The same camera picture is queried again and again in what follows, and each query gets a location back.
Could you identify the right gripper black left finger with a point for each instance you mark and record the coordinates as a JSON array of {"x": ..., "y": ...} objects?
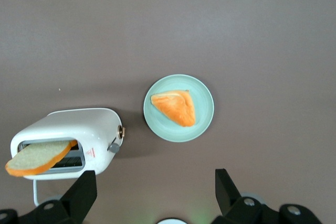
[{"x": 76, "y": 200}]

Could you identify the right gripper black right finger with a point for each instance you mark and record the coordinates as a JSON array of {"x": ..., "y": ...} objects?
[{"x": 231, "y": 203}]

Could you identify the grey toaster lever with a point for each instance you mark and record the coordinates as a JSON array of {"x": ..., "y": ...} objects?
[{"x": 114, "y": 148}]

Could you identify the white two-slot toaster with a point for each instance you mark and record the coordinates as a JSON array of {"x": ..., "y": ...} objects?
[{"x": 92, "y": 127}]

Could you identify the brass toaster knob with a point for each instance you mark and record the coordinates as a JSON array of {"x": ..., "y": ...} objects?
[{"x": 121, "y": 132}]

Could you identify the square toast slice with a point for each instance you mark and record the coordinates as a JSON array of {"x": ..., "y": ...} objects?
[{"x": 36, "y": 157}]

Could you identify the mint green round plate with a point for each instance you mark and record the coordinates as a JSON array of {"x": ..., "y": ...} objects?
[{"x": 160, "y": 127}]

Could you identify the triangular orange bread piece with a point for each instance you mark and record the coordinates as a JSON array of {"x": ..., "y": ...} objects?
[{"x": 177, "y": 108}]

